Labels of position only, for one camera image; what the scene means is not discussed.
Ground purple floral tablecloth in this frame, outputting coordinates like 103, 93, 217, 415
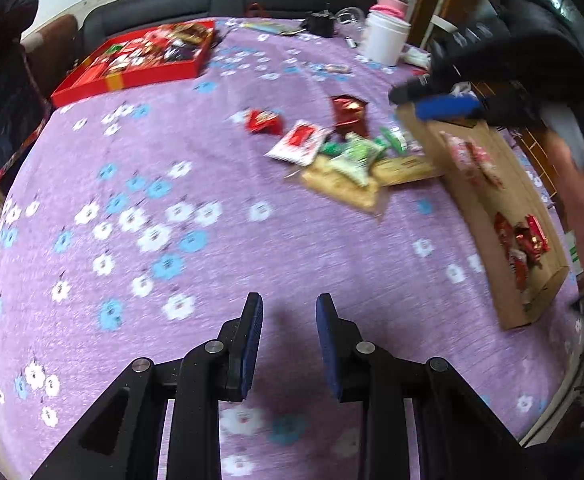
0, 17, 584, 480

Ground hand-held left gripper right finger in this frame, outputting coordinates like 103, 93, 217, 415
316, 294, 537, 480

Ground red gift box of candies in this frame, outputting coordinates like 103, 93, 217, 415
51, 20, 217, 108

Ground thin booklet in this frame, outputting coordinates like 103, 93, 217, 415
242, 21, 303, 36

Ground cardboard box tray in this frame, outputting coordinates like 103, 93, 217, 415
396, 102, 570, 331

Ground green and white snack packet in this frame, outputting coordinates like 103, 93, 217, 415
329, 132, 387, 188

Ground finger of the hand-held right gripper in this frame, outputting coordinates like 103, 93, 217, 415
417, 96, 485, 122
389, 77, 452, 107

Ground bottle with pink knit sleeve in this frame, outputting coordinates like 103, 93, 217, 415
369, 0, 411, 23

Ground clear plastic cup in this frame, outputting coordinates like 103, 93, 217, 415
336, 6, 367, 31

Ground red packet with black label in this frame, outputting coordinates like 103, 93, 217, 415
516, 214, 551, 263

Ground white gloves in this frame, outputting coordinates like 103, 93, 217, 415
404, 45, 435, 68

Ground pink cartoon snack packet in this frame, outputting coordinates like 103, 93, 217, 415
442, 132, 482, 171
464, 145, 505, 190

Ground golden snack packet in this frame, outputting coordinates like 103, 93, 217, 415
299, 157, 387, 216

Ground clear bag with green zip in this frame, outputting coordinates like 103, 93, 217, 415
379, 125, 423, 156

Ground small red candy packet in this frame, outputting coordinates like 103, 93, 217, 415
246, 109, 283, 136

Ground white plastic jar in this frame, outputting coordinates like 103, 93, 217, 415
361, 11, 413, 67

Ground brown armchair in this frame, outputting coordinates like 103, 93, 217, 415
22, 15, 85, 71

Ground red and white snack packet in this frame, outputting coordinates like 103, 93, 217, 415
264, 120, 330, 166

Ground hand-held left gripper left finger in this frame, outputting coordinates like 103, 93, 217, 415
32, 292, 264, 480

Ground small red and white packet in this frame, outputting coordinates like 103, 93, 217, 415
509, 250, 535, 291

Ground black container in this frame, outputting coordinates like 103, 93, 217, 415
306, 10, 337, 38

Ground yellow biscuit packet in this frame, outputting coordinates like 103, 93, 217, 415
372, 154, 445, 186

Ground dark red snack packet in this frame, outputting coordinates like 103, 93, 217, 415
493, 212, 517, 251
329, 95, 370, 141

